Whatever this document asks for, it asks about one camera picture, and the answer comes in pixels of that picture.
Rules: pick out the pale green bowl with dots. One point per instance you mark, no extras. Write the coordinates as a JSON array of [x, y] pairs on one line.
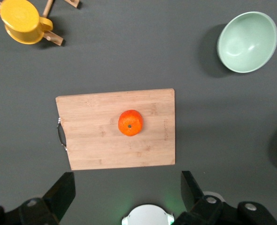
[[246, 42]]

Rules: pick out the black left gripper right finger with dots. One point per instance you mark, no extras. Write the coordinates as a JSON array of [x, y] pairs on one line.
[[192, 199]]

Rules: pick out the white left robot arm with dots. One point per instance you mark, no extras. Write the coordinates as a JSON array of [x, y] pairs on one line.
[[148, 215]]

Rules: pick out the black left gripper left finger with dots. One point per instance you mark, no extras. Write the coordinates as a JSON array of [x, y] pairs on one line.
[[58, 199]]

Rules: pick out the wooden peg cup rack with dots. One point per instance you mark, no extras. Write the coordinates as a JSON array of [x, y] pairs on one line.
[[56, 39]]

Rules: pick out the orange fruit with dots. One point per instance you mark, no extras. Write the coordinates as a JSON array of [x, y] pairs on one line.
[[130, 123]]

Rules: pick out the yellow cup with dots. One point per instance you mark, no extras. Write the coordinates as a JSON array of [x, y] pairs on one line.
[[21, 18]]

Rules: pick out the wooden cutting board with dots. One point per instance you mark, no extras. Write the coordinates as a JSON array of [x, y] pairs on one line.
[[94, 140]]

